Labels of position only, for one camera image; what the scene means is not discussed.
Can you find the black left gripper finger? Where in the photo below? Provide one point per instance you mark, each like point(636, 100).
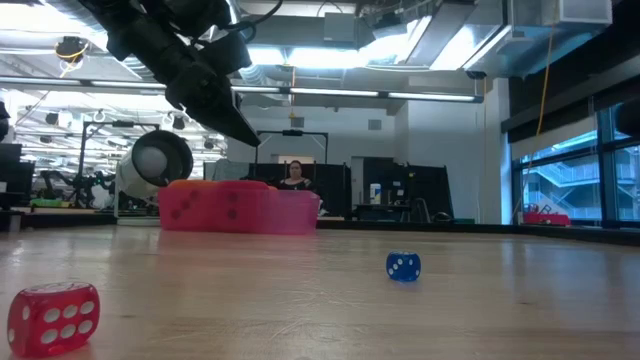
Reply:
point(210, 100)

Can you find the pink translucent plastic bin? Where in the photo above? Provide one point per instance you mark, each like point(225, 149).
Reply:
point(295, 215)

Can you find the small blue die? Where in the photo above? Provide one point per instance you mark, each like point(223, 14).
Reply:
point(403, 266)

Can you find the small red translucent die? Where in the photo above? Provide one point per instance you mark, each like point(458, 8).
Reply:
point(52, 317)

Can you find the person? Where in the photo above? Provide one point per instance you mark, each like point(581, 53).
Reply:
point(296, 172)

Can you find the green object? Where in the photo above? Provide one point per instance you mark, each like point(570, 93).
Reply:
point(47, 203)

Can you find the black monitor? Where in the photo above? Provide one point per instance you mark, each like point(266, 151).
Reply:
point(15, 175)

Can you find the black partition cabinets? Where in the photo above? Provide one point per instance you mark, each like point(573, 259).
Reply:
point(425, 190)

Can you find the red object by window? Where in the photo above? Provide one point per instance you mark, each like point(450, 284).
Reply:
point(545, 219)

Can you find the white cylindrical camera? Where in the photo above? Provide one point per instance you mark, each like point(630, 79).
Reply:
point(150, 165)

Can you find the black aluminium table frame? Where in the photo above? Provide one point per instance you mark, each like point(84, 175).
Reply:
point(450, 226)

